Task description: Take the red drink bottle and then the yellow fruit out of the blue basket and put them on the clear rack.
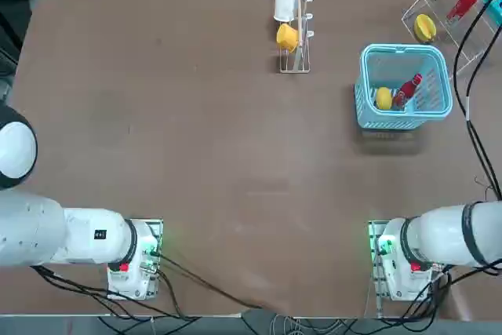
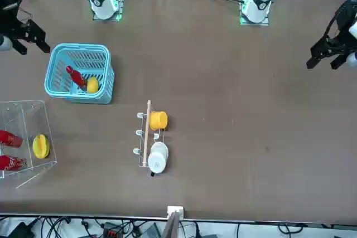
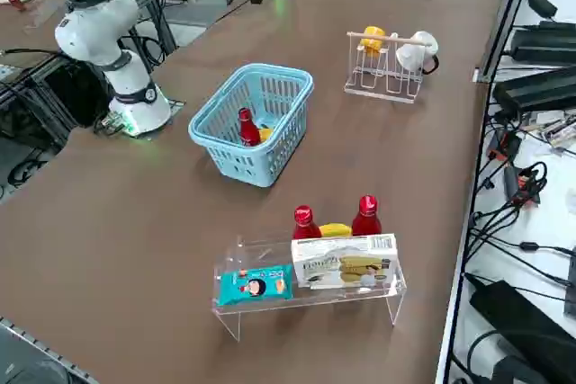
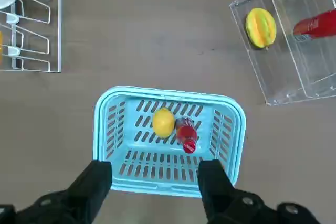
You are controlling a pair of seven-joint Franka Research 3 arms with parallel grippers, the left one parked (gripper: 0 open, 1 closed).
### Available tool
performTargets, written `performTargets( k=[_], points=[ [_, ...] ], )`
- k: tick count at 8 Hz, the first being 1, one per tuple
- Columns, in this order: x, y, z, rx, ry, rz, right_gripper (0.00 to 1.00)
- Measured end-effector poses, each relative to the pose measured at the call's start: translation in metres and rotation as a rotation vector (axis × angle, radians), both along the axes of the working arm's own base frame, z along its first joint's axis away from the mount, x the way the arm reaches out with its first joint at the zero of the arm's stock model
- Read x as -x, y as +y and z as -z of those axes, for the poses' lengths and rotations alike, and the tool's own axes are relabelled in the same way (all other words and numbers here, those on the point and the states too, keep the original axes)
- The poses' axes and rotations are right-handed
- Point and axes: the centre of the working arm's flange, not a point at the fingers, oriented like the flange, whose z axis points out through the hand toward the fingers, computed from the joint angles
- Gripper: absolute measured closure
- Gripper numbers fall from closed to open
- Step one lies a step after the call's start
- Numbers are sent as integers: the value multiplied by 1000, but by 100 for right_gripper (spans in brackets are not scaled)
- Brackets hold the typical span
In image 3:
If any teal snack packet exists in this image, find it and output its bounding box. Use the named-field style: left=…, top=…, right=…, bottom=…
left=217, top=263, right=294, bottom=307

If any white biscuit box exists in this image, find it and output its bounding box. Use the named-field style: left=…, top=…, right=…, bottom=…
left=290, top=233, right=400, bottom=290

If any black cable with inline box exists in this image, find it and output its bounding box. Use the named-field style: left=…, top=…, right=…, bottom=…
left=467, top=210, right=576, bottom=289

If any yellow cup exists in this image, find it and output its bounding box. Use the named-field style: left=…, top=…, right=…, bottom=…
left=358, top=25, right=386, bottom=58

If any white wire cup rack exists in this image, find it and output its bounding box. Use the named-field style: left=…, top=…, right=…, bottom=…
left=344, top=31, right=434, bottom=105

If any aluminium camera post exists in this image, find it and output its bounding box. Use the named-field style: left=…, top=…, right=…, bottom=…
left=474, top=0, right=541, bottom=82

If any large black power brick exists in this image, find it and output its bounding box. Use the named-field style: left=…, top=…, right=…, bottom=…
left=465, top=272, right=576, bottom=358

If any small black power adapter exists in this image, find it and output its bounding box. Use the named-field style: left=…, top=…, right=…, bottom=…
left=525, top=0, right=559, bottom=20

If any white cup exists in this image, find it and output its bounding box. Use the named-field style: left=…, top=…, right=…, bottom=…
left=394, top=31, right=440, bottom=76

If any orange black electronic device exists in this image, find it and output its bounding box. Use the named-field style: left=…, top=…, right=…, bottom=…
left=487, top=129, right=523, bottom=163
left=502, top=162, right=549, bottom=209

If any light blue plastic basket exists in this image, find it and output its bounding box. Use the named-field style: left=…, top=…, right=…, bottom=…
left=187, top=63, right=315, bottom=188

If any aluminium rail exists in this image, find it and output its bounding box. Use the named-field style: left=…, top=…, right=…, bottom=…
left=0, top=316, right=98, bottom=384

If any red cola drink bottle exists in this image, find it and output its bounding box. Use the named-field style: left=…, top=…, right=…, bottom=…
left=351, top=194, right=383, bottom=237
left=237, top=107, right=262, bottom=147
left=292, top=204, right=323, bottom=241

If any yellow starfruit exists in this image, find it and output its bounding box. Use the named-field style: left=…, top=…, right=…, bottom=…
left=318, top=221, right=353, bottom=239

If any clear acrylic rack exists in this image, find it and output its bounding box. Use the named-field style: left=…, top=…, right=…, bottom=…
left=211, top=233, right=408, bottom=343

